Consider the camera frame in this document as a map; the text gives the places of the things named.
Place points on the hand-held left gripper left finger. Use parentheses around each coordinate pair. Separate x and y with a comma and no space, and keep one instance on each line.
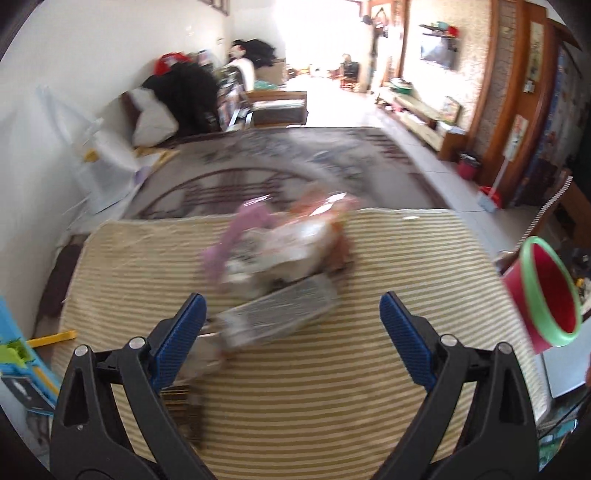
(180,341)

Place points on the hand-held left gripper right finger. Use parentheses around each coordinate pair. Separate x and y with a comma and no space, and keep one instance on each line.
(406,341)

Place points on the short blue white box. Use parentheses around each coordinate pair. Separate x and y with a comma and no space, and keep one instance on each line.
(277,314)

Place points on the pink plastic bag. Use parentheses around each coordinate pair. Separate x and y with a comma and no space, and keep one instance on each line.
(244,226)

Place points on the white snack bag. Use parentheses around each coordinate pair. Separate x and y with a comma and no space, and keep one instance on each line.
(300,240)

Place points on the red bucket with green rim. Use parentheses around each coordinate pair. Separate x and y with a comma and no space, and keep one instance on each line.
(554,295)

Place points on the striped yellow mat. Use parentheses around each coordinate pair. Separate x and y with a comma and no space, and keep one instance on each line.
(323,415)

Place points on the blue plastic toy rack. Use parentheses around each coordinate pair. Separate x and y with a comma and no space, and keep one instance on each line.
(14,360)

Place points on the red dustpan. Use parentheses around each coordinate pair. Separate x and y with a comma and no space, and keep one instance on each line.
(491,196)

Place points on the red floor bin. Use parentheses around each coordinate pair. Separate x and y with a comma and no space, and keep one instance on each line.
(468,168)

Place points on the yellow book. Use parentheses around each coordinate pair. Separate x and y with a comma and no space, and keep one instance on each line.
(164,157)

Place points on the white desk lamp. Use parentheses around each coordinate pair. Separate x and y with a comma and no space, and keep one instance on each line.
(106,152)

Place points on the carved wooden chair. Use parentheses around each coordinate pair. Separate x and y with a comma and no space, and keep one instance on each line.
(561,207)

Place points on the patterned grey table cover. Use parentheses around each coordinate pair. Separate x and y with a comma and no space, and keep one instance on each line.
(277,157)

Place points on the grey white garment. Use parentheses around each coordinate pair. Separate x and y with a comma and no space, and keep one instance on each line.
(152,122)

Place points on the long television cabinet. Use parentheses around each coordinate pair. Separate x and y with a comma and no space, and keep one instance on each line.
(415,120)

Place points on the framed picture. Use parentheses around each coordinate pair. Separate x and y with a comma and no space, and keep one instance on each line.
(451,110)

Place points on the black jacket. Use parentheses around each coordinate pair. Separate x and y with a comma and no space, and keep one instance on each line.
(189,97)

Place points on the magazine rack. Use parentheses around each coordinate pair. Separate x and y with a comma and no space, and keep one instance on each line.
(231,101)

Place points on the wooden sofa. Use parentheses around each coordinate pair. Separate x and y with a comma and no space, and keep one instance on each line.
(277,110)

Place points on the wooden dining chair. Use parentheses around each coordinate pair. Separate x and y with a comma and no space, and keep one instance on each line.
(350,74)

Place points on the red bag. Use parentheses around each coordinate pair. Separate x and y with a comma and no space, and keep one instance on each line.
(168,64)

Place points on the black clothes pile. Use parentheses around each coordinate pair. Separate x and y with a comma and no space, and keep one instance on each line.
(256,48)

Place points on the wall television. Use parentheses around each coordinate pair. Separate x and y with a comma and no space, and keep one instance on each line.
(438,53)

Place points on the wall shelf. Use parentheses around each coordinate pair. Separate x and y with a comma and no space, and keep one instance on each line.
(441,28)

